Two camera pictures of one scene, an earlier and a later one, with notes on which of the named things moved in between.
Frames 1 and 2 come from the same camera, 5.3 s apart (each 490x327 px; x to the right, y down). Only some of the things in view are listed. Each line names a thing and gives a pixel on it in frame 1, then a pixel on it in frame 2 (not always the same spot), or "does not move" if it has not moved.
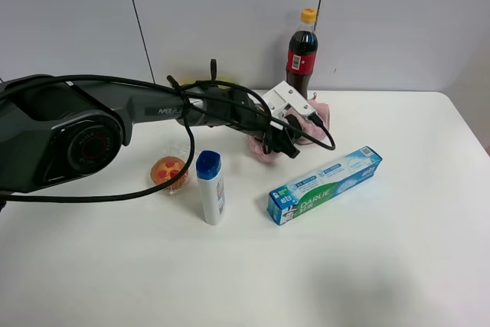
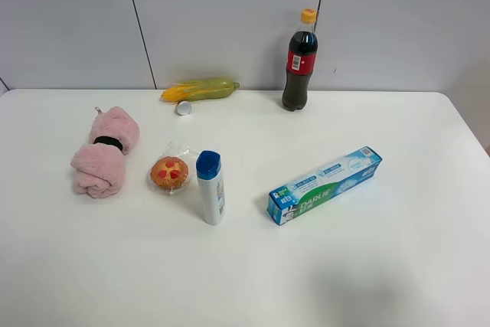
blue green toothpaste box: [308, 192] does not move
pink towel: [312, 118] -> [99, 168]
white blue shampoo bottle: [209, 172] does not move
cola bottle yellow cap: [302, 53] does not move
